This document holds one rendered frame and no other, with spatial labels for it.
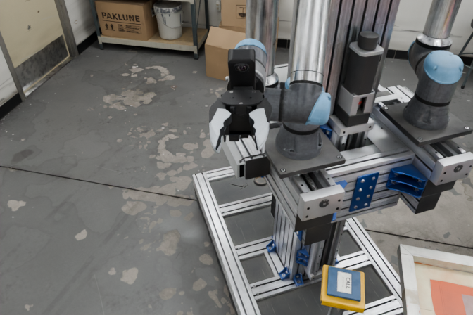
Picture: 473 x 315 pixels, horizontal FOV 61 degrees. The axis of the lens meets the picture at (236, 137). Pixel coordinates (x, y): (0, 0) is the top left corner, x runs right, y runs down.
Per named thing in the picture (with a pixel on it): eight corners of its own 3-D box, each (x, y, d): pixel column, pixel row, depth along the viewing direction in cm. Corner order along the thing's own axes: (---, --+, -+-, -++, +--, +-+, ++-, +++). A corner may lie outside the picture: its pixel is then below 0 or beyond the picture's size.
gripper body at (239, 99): (264, 144, 71) (265, 107, 80) (263, 103, 66) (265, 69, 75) (221, 144, 72) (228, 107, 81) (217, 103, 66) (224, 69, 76)
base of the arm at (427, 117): (393, 110, 146) (400, 86, 140) (428, 103, 150) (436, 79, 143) (421, 133, 135) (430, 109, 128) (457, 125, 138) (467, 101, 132)
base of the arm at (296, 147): (268, 136, 134) (269, 111, 128) (309, 127, 137) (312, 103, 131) (286, 164, 122) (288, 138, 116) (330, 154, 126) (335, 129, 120)
